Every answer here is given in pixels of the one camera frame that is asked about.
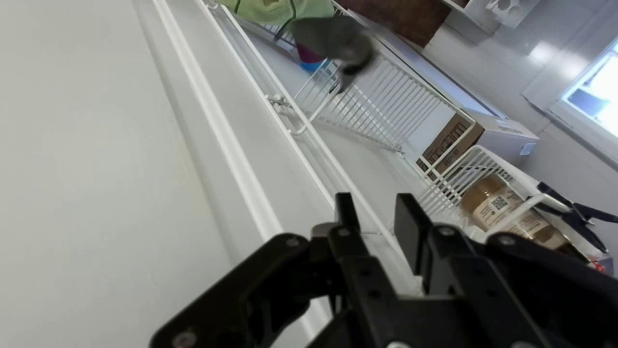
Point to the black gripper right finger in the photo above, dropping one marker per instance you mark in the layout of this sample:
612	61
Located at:
466	304

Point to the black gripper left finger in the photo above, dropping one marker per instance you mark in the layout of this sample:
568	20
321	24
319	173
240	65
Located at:
365	310

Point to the black and silver tongs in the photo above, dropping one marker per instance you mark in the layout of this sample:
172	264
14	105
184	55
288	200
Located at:
340	40

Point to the cardboard wine glass box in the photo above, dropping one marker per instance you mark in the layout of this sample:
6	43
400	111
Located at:
450	144

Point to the pink and blue cups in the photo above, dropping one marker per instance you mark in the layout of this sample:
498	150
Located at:
307	61

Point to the white panel door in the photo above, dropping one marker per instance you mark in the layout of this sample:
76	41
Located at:
145	150

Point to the green cloth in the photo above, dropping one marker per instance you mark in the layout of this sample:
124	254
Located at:
278	12

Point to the white wire door rack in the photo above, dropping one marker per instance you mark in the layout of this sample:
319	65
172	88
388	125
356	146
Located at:
392	109

